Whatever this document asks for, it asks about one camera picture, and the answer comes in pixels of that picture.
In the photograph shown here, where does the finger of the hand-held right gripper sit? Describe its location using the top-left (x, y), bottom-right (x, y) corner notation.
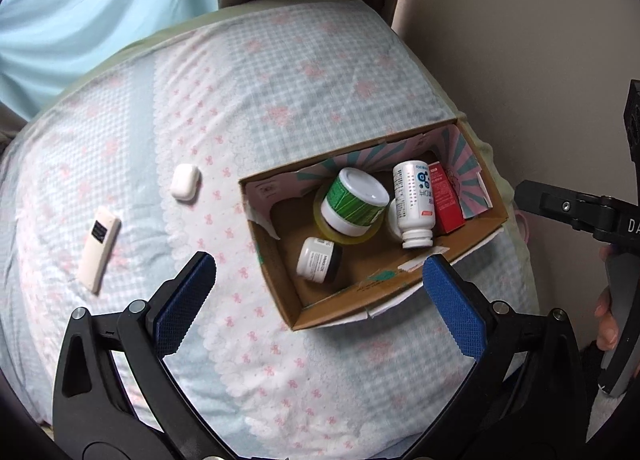
top-left (515, 180), bottom-right (618, 243)

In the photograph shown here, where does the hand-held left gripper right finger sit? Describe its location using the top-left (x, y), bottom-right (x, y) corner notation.
top-left (422, 255), bottom-right (593, 460)

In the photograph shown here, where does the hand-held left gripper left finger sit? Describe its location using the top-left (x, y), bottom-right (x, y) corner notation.
top-left (52, 251), bottom-right (217, 460)

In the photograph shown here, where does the cardboard box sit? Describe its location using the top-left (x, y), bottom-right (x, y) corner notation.
top-left (239, 117), bottom-right (511, 332)

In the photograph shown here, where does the pink red carton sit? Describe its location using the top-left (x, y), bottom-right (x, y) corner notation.
top-left (427, 161), bottom-right (467, 235)

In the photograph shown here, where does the white pill bottle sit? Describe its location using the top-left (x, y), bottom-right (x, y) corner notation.
top-left (391, 160), bottom-right (435, 249)

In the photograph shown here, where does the small white and black jar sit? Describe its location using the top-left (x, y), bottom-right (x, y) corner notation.
top-left (296, 236), bottom-right (344, 285)

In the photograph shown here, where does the green jar with white lid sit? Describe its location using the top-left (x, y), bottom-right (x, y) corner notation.
top-left (320, 167), bottom-right (391, 236)

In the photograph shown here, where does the person's right hand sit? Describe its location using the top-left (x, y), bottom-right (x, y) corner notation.
top-left (594, 244), bottom-right (622, 352)

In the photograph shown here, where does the white remote control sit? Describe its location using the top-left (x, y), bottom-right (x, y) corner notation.
top-left (77, 206), bottom-right (122, 295)

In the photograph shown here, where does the white earbuds case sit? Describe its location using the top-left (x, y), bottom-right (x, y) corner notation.
top-left (170, 164), bottom-right (202, 201)

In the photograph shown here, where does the bed with checked floral sheet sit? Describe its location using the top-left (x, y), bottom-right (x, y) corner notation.
top-left (0, 0), bottom-right (541, 460)

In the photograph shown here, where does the light blue cloth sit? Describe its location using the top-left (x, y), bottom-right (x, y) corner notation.
top-left (0, 0), bottom-right (221, 121)

